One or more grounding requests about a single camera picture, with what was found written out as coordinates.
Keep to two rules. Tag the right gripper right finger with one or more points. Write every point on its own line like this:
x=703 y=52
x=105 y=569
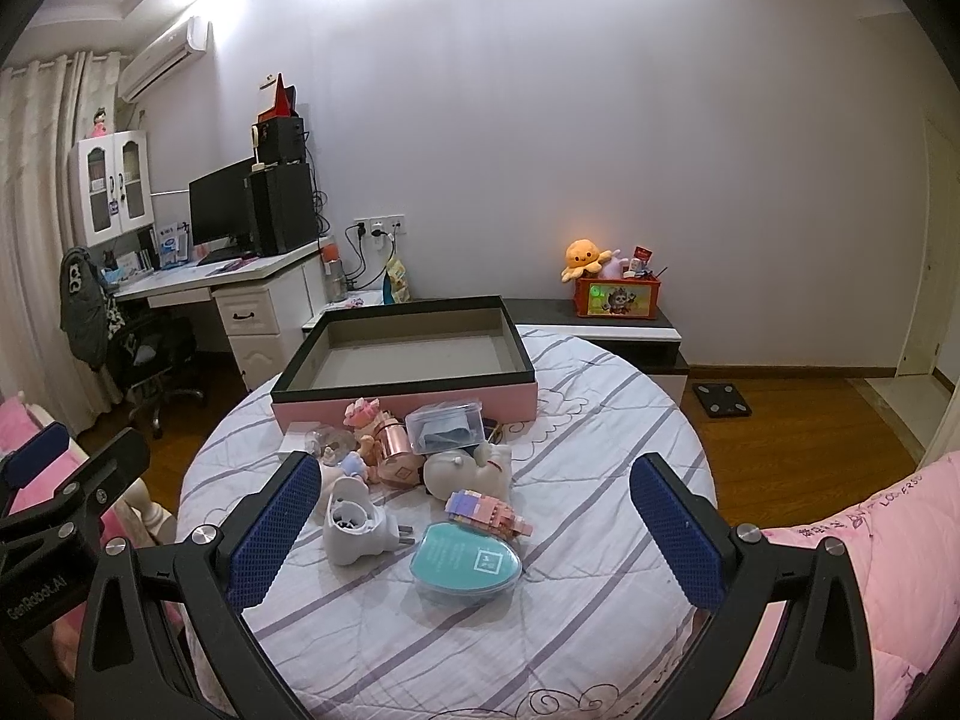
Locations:
x=819 y=663

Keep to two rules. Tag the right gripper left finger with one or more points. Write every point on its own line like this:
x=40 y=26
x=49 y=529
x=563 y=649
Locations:
x=130 y=664

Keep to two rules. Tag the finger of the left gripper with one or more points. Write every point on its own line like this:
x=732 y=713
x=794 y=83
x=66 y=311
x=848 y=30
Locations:
x=87 y=492
x=23 y=465

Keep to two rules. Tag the white plug-in night light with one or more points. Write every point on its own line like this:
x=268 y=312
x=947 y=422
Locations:
x=355 y=527

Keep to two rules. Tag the clear glass bottle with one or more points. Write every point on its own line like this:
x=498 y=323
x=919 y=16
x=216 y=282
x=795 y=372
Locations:
x=325 y=444

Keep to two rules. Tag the doll figurine with bunny ears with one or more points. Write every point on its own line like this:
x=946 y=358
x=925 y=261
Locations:
x=359 y=460

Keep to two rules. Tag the rose gold metallic canister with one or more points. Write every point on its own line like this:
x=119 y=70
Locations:
x=399 y=464

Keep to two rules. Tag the teal heart-shaped case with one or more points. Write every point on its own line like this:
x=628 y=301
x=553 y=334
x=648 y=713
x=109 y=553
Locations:
x=458 y=563

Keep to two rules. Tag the clear plastic floss box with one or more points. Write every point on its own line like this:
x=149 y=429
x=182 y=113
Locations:
x=445 y=426

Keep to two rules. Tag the white astronaut figurine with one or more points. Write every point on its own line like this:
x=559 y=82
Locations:
x=486 y=470

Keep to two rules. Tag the white bedpost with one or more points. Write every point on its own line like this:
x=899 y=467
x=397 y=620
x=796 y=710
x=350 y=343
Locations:
x=158 y=521

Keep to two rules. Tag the black office chair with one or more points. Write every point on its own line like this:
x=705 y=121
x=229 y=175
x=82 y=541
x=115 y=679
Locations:
x=151 y=360

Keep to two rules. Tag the pink quilt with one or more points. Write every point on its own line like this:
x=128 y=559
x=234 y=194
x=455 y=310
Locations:
x=903 y=543

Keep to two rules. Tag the dark jacket on chair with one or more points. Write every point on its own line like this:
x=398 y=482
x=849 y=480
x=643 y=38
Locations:
x=89 y=315

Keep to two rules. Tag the pink white block figure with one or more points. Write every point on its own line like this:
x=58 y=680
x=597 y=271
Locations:
x=361 y=412

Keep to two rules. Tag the white striped bed cover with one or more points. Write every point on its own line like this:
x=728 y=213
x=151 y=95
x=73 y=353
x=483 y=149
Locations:
x=579 y=617

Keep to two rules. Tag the white desk with drawers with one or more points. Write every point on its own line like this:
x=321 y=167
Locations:
x=262 y=303

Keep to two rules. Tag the black bathroom scale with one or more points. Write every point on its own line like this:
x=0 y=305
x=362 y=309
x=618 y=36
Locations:
x=721 y=400

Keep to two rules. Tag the black computer monitor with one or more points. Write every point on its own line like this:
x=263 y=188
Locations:
x=218 y=206

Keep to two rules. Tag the bottle with orange cap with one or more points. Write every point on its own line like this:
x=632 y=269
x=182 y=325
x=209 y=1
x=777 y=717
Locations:
x=335 y=279

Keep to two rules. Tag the pink box with black rim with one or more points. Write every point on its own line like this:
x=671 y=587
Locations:
x=409 y=355

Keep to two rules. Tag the black computer tower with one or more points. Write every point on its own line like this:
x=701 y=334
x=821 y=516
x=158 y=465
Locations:
x=280 y=206

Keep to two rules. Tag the snack bag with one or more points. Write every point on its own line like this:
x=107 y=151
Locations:
x=395 y=286

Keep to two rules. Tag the white curtain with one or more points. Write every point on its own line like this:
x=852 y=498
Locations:
x=46 y=108

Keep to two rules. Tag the black speaker on tower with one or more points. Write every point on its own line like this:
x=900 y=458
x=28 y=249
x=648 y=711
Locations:
x=280 y=140

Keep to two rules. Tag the red illustrated storage box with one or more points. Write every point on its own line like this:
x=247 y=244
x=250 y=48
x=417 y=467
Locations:
x=617 y=298

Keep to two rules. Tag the white air conditioner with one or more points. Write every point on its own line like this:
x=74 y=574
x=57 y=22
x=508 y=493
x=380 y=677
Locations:
x=179 y=46

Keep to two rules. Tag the purple plush toy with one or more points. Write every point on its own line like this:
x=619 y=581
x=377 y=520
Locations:
x=614 y=268

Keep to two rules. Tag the orange octopus plush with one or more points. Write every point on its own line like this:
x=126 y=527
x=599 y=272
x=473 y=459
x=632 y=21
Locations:
x=584 y=259

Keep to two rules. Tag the white wall cabinet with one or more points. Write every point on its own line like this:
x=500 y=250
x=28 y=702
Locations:
x=109 y=187

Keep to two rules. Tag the white wall power strip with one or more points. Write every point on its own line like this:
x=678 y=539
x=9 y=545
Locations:
x=392 y=225

